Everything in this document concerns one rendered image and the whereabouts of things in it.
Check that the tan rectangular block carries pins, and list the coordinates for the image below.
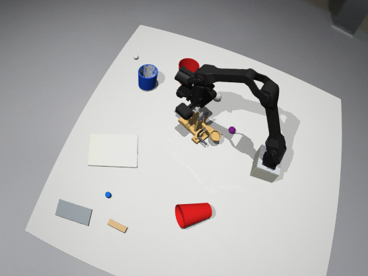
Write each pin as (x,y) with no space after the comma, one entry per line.
(117,226)

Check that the blue cup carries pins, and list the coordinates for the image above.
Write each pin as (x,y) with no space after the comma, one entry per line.
(147,77)

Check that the red plastic cup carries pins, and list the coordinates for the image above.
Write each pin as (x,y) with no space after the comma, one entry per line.
(189,63)
(189,214)

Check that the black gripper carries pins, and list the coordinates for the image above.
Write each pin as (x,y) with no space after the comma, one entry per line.
(186,112)

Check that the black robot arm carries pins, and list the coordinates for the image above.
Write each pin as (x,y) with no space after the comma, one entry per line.
(203,79)

